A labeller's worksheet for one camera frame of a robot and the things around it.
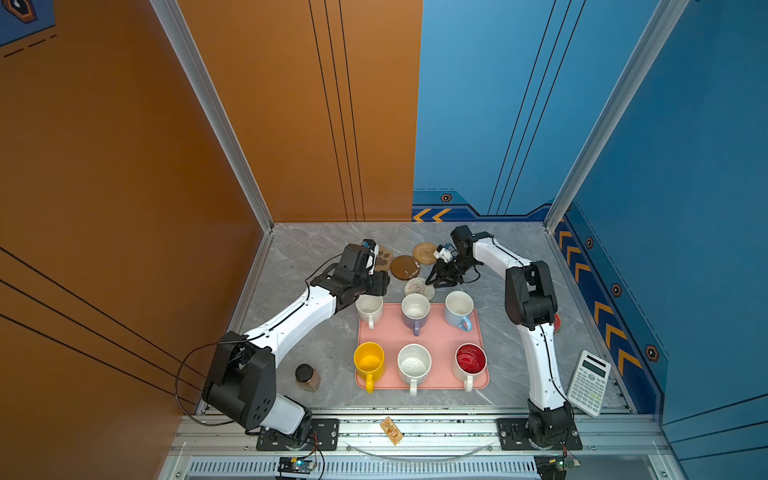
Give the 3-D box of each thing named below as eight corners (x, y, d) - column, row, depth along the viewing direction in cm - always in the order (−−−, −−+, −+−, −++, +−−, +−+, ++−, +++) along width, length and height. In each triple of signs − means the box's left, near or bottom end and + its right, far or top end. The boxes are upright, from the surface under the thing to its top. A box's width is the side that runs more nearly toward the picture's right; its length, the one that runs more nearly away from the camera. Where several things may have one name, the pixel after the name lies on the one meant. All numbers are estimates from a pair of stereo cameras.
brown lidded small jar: (303, 392, 82) (293, 381, 74) (306, 376, 85) (296, 363, 77) (319, 392, 82) (311, 381, 74) (322, 376, 85) (314, 363, 77)
